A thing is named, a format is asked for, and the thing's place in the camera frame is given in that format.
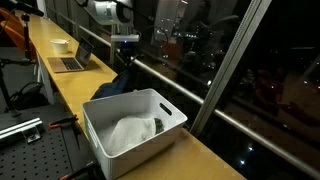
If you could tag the black perforated breadboard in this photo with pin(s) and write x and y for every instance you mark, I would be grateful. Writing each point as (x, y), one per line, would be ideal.
(56, 154)

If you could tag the white paper bowl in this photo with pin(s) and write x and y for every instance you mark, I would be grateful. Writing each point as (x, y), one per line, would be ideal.
(60, 46)

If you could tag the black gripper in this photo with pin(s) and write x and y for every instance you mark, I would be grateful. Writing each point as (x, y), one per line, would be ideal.
(125, 54)

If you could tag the orange chair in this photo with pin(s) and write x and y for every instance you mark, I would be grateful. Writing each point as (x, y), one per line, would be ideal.
(12, 26)

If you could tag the white towel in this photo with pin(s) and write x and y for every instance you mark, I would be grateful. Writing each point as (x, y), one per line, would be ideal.
(129, 132)

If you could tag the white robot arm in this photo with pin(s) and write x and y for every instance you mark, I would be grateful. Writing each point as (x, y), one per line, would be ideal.
(113, 12)

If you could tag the black camera tripod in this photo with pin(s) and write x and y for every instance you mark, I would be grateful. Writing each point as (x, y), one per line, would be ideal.
(27, 10)

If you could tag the white plastic storage box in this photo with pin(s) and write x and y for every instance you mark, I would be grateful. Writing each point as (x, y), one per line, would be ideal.
(101, 117)

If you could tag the dark green object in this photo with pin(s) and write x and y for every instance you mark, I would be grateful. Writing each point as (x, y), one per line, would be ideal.
(159, 125)

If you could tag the silver window handrail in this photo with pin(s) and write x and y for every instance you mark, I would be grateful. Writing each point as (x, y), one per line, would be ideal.
(246, 74)

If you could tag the orange handled clamp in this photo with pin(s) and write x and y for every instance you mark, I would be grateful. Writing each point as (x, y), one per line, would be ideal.
(56, 124)

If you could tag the silver open laptop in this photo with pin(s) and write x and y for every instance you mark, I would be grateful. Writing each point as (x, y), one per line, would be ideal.
(71, 64)

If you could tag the dark navy cloth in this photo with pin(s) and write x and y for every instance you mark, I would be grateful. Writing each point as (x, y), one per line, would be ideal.
(122, 83)

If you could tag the silver aluminium rail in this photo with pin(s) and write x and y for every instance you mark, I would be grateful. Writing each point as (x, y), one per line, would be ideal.
(29, 130)

